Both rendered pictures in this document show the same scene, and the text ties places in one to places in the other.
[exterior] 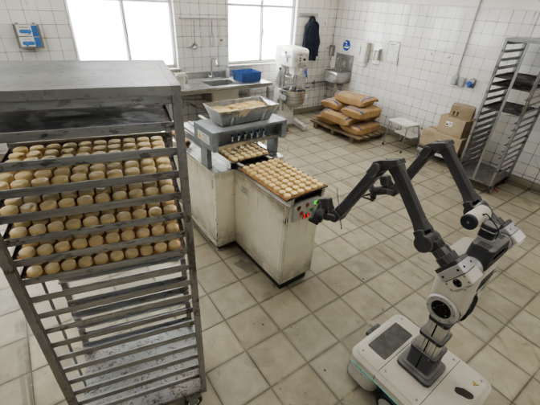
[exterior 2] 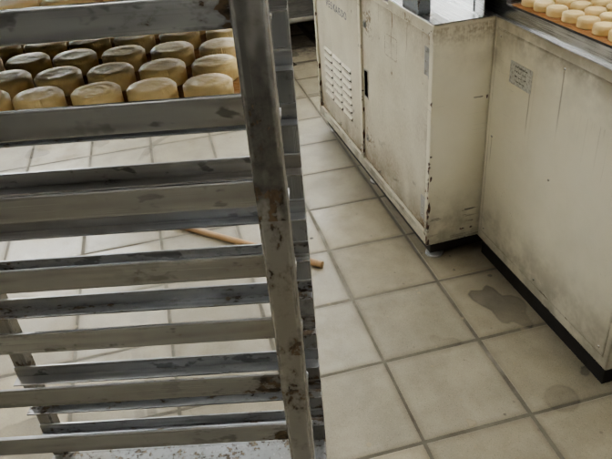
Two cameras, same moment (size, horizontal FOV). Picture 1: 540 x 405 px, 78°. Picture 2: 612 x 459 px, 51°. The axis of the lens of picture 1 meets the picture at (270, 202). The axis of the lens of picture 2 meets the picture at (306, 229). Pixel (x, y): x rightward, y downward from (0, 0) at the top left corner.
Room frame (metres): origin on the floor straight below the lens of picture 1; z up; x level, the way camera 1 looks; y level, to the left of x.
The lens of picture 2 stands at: (0.59, 0.06, 1.37)
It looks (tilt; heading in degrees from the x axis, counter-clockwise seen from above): 33 degrees down; 25
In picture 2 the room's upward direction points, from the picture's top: 5 degrees counter-clockwise
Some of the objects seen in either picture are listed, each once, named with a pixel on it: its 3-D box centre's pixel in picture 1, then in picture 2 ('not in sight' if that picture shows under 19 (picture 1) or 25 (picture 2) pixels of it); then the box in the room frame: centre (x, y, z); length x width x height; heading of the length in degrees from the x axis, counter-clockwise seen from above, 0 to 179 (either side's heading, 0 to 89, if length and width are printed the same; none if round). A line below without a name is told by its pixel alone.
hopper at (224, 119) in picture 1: (241, 112); not in sight; (2.74, 0.28, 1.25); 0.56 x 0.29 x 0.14; 128
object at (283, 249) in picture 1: (272, 221); (600, 178); (2.34, -0.03, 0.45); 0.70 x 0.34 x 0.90; 38
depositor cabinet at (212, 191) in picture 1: (217, 178); (443, 76); (3.11, 0.57, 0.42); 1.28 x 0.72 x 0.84; 38
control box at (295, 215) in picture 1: (304, 209); not in sight; (2.06, -0.26, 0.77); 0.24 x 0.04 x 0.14; 128
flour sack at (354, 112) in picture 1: (362, 110); not in sight; (5.89, -1.52, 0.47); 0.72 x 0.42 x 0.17; 132
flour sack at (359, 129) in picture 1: (361, 126); not in sight; (5.89, -1.56, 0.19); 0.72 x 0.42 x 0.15; 131
